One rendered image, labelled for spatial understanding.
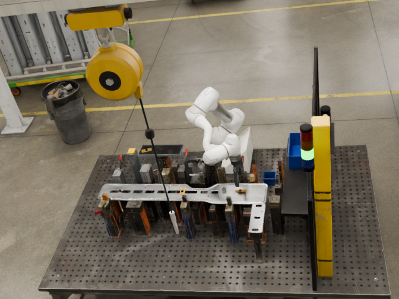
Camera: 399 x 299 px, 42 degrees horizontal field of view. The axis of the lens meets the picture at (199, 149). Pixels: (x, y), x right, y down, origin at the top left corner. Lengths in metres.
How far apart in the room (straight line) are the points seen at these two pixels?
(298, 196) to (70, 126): 3.61
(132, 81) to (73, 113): 5.24
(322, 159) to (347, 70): 4.37
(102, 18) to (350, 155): 3.67
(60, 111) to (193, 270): 3.26
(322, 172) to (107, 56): 2.00
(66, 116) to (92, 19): 5.29
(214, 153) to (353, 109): 3.24
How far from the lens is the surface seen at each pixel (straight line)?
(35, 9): 1.43
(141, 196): 4.24
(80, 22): 1.41
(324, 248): 3.64
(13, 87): 8.46
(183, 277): 3.99
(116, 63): 1.42
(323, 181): 3.22
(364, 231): 4.15
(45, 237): 5.77
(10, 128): 7.72
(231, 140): 3.69
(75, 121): 6.72
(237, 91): 7.16
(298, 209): 3.85
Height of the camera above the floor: 3.74
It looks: 37 degrees down
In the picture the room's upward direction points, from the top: 12 degrees counter-clockwise
